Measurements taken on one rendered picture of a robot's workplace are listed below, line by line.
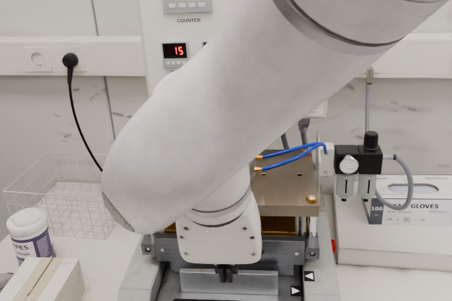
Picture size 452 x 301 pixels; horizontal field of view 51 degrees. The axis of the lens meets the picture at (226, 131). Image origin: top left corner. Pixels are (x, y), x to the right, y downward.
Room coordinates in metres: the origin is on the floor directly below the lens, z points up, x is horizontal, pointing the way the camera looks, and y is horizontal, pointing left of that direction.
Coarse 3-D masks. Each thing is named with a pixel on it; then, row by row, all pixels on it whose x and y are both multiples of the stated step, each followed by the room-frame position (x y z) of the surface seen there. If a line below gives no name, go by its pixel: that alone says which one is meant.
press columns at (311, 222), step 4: (308, 216) 0.59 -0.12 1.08; (308, 220) 0.59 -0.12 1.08; (312, 220) 0.59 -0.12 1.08; (308, 224) 0.59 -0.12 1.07; (312, 224) 0.59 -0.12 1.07; (308, 228) 0.59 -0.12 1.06; (312, 228) 0.59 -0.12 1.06; (308, 232) 0.59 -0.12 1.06; (312, 232) 0.59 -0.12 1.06; (308, 236) 0.59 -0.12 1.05; (312, 236) 0.59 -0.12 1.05; (152, 256) 0.62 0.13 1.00; (308, 260) 0.59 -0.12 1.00; (312, 260) 0.59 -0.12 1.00
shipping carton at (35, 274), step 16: (16, 272) 0.79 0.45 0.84; (32, 272) 0.79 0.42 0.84; (48, 272) 0.78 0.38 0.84; (64, 272) 0.78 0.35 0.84; (80, 272) 0.81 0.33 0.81; (16, 288) 0.74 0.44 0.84; (32, 288) 0.74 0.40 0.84; (48, 288) 0.74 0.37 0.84; (64, 288) 0.74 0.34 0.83; (80, 288) 0.80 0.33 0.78
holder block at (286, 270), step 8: (176, 264) 0.61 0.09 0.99; (184, 264) 0.61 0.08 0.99; (192, 264) 0.61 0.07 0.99; (200, 264) 0.61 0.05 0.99; (208, 264) 0.61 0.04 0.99; (240, 264) 0.60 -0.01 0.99; (248, 264) 0.60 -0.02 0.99; (256, 264) 0.60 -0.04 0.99; (264, 264) 0.59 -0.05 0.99; (272, 264) 0.59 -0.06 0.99; (176, 272) 0.61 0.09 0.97; (280, 272) 0.59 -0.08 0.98; (288, 272) 0.59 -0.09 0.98
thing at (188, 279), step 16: (192, 272) 0.57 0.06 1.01; (208, 272) 0.56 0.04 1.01; (240, 272) 0.56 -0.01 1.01; (256, 272) 0.56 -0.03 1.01; (272, 272) 0.56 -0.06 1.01; (176, 288) 0.58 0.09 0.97; (192, 288) 0.57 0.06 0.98; (208, 288) 0.56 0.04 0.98; (224, 288) 0.56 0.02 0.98; (240, 288) 0.56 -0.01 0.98; (256, 288) 0.55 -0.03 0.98; (272, 288) 0.55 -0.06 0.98; (288, 288) 0.56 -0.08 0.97
